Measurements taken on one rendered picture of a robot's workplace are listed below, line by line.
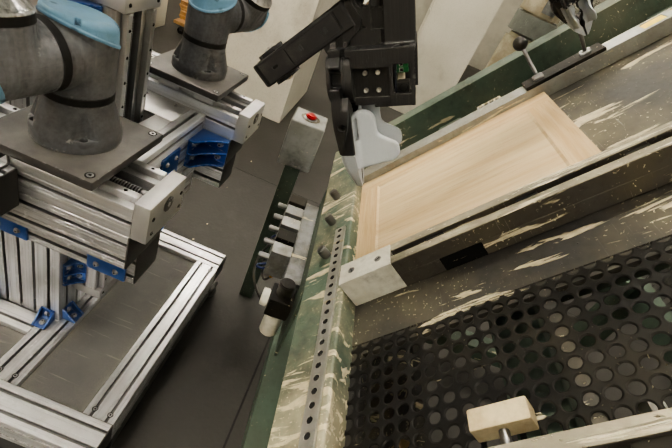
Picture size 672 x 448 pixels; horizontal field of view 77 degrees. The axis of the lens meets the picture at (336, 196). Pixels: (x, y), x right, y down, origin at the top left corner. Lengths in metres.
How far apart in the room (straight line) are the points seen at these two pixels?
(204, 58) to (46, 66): 0.56
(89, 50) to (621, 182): 0.88
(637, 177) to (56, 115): 0.97
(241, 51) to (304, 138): 2.07
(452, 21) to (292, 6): 1.94
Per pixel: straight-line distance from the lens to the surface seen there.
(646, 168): 0.85
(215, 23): 1.23
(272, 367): 1.66
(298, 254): 1.22
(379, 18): 0.41
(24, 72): 0.75
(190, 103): 1.30
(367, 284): 0.90
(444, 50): 4.73
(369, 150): 0.44
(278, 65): 0.43
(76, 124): 0.86
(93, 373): 1.55
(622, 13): 1.56
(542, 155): 1.03
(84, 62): 0.80
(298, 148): 1.50
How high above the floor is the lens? 1.54
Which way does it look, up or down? 32 degrees down
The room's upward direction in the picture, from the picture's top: 25 degrees clockwise
